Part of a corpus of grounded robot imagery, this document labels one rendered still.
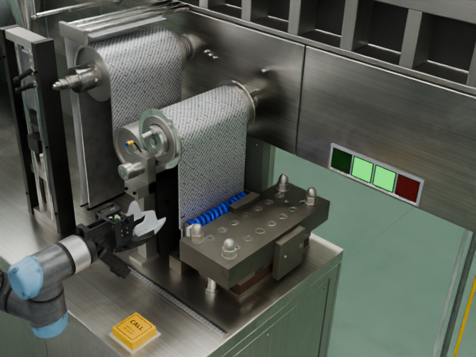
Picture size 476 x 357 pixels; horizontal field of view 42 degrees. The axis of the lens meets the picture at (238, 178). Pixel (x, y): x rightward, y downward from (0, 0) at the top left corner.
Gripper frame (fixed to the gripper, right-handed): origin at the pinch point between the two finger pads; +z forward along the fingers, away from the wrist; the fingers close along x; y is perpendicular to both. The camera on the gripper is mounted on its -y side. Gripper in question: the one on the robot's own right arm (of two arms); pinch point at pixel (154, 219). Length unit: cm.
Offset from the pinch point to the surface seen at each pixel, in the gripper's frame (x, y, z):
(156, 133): 4.6, 18.8, 5.5
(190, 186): 0.1, 3.9, 11.7
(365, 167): -30, 10, 40
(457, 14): -45, 49, 41
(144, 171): 8.2, 7.8, 4.5
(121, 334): -9.0, -17.0, -18.6
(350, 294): 15, -109, 126
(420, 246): 9, -109, 183
